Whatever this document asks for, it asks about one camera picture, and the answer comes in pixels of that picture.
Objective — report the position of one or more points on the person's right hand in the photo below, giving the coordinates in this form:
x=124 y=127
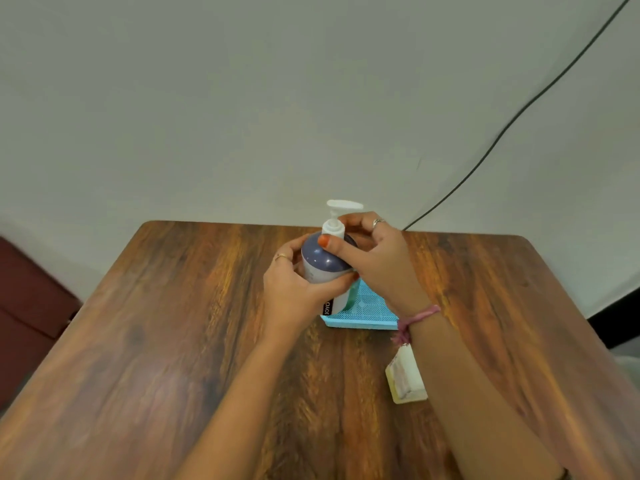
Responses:
x=385 y=267

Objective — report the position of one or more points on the person's left hand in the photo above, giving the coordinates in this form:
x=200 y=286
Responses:
x=287 y=299

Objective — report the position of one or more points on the person's right thumb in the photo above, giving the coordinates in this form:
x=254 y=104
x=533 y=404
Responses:
x=340 y=249

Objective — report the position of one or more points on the person's left thumb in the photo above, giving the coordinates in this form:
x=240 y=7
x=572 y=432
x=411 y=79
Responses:
x=337 y=287

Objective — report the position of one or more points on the purple white pump bottle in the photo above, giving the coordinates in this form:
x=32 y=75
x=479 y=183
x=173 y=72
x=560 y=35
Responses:
x=320 y=259

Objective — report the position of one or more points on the person's right forearm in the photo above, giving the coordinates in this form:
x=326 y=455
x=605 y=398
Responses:
x=475 y=404

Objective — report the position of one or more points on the person's left forearm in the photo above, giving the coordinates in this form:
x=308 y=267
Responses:
x=240 y=414

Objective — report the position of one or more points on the light blue plastic tray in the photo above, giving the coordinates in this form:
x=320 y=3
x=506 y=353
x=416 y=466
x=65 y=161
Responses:
x=372 y=307

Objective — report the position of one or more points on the pink thread wrist band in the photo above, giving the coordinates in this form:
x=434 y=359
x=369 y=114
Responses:
x=417 y=315

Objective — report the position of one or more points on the white wrapped soap bar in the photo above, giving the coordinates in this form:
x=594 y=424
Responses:
x=404 y=379

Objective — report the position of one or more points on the black baseboard strip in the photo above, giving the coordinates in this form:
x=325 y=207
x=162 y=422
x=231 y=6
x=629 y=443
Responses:
x=617 y=319

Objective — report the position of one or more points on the dark red cabinet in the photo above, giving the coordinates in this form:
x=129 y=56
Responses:
x=25 y=314

